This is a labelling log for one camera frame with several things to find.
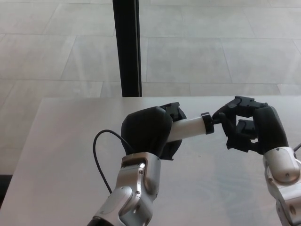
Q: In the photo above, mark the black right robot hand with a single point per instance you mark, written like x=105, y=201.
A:
x=270, y=129

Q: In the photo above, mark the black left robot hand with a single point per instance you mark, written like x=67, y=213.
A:
x=145, y=129

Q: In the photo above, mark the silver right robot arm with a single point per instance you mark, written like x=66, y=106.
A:
x=282, y=179

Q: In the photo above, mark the white Franklin hand air pump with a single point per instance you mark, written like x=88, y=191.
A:
x=188, y=128

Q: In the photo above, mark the black vertical window post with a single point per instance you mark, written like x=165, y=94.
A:
x=128, y=47

